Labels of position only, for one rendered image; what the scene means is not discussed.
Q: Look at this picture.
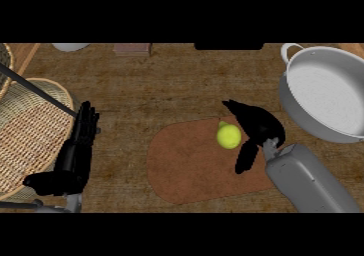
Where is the white bowl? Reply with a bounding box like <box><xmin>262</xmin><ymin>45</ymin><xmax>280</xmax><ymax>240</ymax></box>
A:
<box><xmin>51</xmin><ymin>43</ymin><xmax>92</xmax><ymax>53</ymax></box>

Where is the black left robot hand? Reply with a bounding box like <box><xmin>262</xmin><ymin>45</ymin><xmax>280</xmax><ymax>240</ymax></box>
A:
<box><xmin>21</xmin><ymin>100</ymin><xmax>101</xmax><ymax>197</ymax></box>

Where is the dark metal basket frame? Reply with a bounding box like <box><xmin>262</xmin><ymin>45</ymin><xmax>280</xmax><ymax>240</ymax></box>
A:
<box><xmin>0</xmin><ymin>59</ymin><xmax>79</xmax><ymax>118</ymax></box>

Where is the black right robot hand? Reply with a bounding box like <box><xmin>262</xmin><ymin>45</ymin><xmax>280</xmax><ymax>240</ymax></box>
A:
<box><xmin>221</xmin><ymin>99</ymin><xmax>287</xmax><ymax>175</ymax></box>

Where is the yellow-green pear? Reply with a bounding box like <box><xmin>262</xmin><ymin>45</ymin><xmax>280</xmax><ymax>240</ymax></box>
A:
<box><xmin>216</xmin><ymin>120</ymin><xmax>243</xmax><ymax>150</ymax></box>

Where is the grey metal pot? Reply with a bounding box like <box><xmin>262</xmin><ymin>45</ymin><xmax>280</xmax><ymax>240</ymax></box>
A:
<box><xmin>277</xmin><ymin>43</ymin><xmax>364</xmax><ymax>145</ymax></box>

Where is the pale wooden board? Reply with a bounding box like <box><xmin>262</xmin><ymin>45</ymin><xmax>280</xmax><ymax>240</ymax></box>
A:
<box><xmin>337</xmin><ymin>43</ymin><xmax>364</xmax><ymax>63</ymax></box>

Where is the small wicker basket tier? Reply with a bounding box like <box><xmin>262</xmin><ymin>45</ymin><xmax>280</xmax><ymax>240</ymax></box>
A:
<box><xmin>0</xmin><ymin>43</ymin><xmax>17</xmax><ymax>109</ymax></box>

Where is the pinkish brown block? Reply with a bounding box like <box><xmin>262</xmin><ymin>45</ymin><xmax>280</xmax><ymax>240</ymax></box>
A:
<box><xmin>113</xmin><ymin>43</ymin><xmax>153</xmax><ymax>58</ymax></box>

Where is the brown wooden cutting board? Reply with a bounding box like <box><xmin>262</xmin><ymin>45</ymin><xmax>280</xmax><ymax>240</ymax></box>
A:
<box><xmin>145</xmin><ymin>115</ymin><xmax>278</xmax><ymax>206</ymax></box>

